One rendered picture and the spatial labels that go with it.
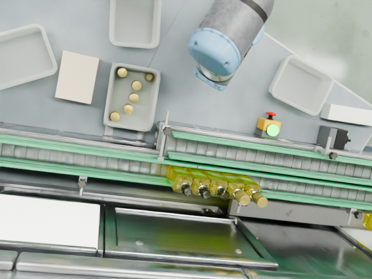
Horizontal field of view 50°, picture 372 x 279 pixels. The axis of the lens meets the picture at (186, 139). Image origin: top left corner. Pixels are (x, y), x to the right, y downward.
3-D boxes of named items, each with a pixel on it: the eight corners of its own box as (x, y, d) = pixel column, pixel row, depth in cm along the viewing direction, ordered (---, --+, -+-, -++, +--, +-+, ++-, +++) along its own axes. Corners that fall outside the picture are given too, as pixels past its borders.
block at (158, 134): (151, 145, 147) (153, 149, 141) (155, 120, 146) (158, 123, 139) (161, 146, 148) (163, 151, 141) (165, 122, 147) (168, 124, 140)
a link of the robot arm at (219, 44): (245, 58, 133) (272, 12, 79) (221, 96, 134) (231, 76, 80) (215, 39, 134) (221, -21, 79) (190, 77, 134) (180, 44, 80)
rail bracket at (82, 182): (76, 187, 139) (72, 200, 126) (78, 168, 138) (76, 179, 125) (87, 188, 140) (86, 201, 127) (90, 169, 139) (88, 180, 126)
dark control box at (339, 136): (315, 143, 167) (326, 147, 159) (320, 124, 166) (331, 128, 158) (332, 146, 169) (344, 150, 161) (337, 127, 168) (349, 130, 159)
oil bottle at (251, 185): (225, 183, 149) (244, 202, 128) (228, 169, 148) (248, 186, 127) (239, 185, 150) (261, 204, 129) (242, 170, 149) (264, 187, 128)
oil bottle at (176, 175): (164, 175, 144) (174, 195, 123) (167, 160, 143) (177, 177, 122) (180, 177, 145) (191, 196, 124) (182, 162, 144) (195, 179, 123)
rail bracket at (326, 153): (310, 151, 153) (328, 159, 140) (314, 132, 152) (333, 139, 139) (319, 152, 154) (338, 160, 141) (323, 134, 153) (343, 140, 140)
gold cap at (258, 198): (263, 192, 126) (269, 197, 122) (261, 203, 127) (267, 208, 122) (253, 192, 125) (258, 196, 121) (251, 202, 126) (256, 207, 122)
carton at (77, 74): (57, 95, 144) (55, 97, 137) (65, 51, 142) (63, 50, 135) (91, 102, 147) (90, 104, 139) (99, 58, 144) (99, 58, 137)
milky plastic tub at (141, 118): (102, 122, 148) (102, 125, 140) (112, 61, 145) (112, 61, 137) (149, 128, 152) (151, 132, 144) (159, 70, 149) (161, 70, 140)
